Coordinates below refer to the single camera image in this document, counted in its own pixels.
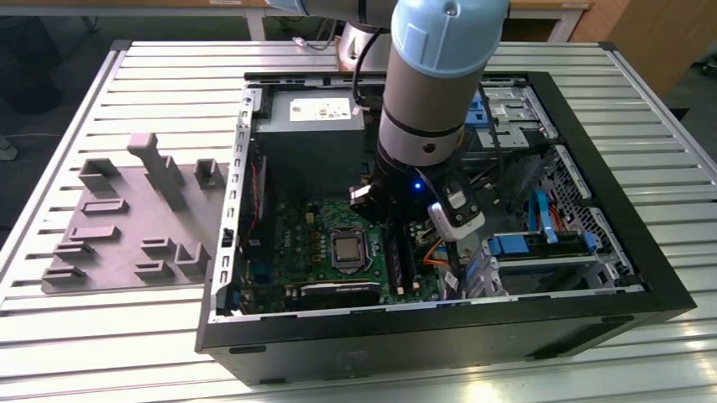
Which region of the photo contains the grey power supply unit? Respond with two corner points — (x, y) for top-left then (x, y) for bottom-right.
(250, 90), (385, 202)

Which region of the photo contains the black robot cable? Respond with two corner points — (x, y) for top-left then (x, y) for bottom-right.
(351, 25), (393, 113)

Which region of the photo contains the white framed desk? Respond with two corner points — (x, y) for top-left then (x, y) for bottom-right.
(205, 0), (595, 42)

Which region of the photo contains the orange wire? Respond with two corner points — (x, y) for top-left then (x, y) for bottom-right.
(421, 243), (448, 268)

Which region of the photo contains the black graphics card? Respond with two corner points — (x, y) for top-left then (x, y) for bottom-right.
(284, 280), (380, 311)

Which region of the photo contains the black cable bundle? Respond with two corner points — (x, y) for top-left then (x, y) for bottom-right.
(444, 144), (556, 300)

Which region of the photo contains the blue flat data cable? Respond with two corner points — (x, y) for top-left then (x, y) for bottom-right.
(528, 189), (560, 244)

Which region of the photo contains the brown wooden cabinet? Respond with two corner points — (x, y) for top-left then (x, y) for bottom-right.
(567, 0), (717, 97)

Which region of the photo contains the green motherboard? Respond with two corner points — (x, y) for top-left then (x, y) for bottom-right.
(233, 196), (448, 314)

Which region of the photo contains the dark installed RAM stick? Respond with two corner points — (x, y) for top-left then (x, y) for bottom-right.
(397, 226), (420, 291)

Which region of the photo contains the hard disk in blue carrier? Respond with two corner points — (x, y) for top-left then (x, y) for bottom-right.
(483, 233), (598, 264)

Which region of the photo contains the grey parts rack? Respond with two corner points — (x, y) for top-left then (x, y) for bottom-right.
(38, 132), (230, 295)

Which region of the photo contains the metal drive cage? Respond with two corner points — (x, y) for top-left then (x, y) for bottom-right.
(463, 81), (560, 177)

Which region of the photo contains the black PC case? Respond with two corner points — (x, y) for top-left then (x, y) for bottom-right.
(192, 70), (699, 385)

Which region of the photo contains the metal disk bay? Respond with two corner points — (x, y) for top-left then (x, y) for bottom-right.
(461, 234), (644, 300)

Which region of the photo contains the blue drive bay latch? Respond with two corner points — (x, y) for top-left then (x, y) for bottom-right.
(463, 94), (495, 129)

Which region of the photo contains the CPU socket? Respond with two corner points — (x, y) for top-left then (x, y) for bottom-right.
(325, 225), (375, 275)

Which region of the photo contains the silver CPU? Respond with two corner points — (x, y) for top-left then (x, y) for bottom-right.
(333, 237), (364, 264)

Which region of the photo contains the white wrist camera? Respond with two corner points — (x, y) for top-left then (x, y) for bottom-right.
(428, 180), (485, 243)

